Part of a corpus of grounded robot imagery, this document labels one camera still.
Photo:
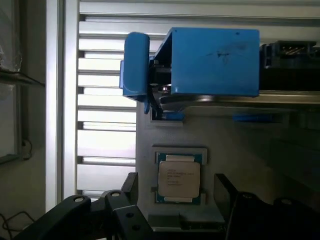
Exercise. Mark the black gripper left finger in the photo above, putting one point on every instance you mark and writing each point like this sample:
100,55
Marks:
75,217

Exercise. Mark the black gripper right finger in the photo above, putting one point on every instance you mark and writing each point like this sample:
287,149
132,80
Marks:
270,220

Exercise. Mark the silver green CPU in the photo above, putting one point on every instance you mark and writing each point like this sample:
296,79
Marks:
178,180

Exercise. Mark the blue rack clip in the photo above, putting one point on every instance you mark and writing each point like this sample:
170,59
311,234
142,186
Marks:
252,117

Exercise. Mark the grey parts rack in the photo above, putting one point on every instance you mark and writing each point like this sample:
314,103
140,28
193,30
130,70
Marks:
197,135

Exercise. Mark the blue rounded part holder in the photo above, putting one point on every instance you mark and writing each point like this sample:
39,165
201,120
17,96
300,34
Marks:
135,65

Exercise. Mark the blue box-shaped part holder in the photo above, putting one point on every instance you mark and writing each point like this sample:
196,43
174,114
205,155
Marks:
215,62

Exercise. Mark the black part with gold pins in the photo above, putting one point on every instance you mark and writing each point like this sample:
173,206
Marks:
290,53

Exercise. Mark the aluminium frame profile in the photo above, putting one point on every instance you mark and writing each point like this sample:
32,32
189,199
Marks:
62,100

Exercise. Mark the silver metal rail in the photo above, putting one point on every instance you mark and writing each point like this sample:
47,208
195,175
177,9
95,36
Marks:
275,96

